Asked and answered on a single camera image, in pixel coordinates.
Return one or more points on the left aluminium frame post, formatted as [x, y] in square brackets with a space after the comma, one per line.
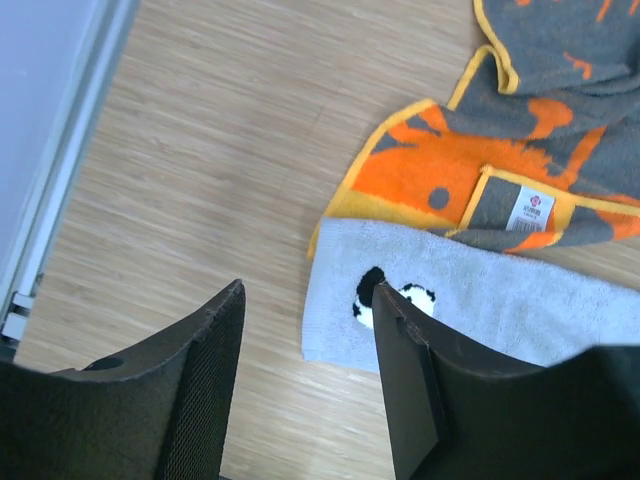
[57, 62]

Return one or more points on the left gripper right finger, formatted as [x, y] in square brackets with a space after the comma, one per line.
[457, 409]

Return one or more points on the grey panda towel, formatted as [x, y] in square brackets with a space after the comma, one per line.
[530, 310]

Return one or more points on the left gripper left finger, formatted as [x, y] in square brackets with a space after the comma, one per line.
[158, 409]

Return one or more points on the grey orange happy towel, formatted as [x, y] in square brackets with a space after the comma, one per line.
[537, 147]

